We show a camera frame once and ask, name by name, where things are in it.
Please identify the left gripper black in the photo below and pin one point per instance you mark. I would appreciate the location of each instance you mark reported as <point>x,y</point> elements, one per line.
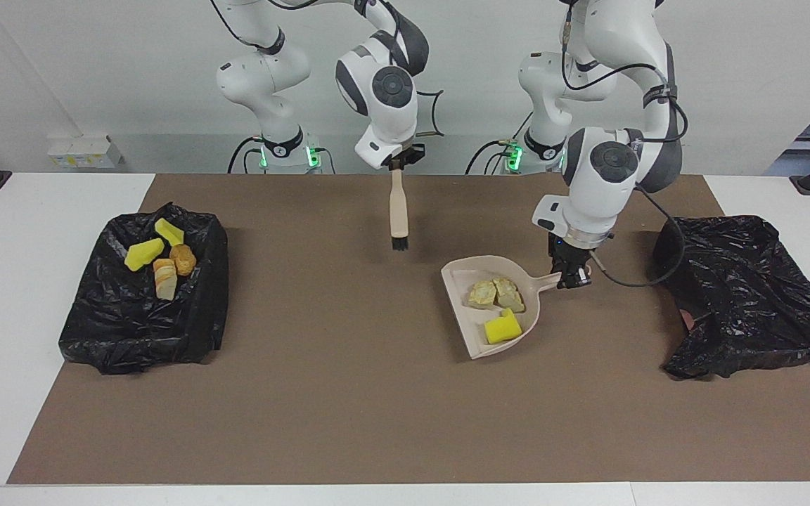
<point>572,256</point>

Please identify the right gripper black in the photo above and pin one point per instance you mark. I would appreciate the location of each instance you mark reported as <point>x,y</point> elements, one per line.
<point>408,156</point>

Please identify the beige hand brush black bristles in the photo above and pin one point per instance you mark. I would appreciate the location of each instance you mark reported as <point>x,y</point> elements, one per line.
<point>399,211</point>

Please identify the beige paper ball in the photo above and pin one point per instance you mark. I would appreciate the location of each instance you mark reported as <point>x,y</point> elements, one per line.
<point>509,295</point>
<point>481,294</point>

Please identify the notched yellow sponge block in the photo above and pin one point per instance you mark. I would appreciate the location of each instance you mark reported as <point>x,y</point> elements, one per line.
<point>502,329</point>

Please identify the beige plastic dustpan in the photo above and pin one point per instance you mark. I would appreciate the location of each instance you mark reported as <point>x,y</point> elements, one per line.
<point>465,330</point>

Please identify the brown bread roll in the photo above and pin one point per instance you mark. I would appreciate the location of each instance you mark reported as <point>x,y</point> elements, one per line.
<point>183,260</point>

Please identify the yellow sponge wedge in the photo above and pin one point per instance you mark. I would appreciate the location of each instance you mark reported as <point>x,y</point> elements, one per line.
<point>169,231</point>

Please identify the white beige foam chunk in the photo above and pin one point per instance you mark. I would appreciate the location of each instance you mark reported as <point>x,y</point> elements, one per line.
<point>165,281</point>

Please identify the chunky yellow sponge piece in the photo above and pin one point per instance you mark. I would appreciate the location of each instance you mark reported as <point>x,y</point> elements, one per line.
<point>143,254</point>

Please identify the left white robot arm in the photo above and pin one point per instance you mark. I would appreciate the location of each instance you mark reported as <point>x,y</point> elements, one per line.
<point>598,190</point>

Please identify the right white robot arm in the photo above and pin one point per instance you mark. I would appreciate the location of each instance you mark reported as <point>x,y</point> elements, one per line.
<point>387,105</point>

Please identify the black bag lined bin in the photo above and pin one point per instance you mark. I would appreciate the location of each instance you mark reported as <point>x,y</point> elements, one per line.
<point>131,323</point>
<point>742,295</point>

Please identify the brown table mat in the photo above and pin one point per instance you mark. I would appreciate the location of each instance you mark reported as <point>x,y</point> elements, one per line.
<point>405,450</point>

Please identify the white wall socket box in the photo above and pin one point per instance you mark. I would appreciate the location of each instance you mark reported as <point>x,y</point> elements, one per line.
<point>85,152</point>

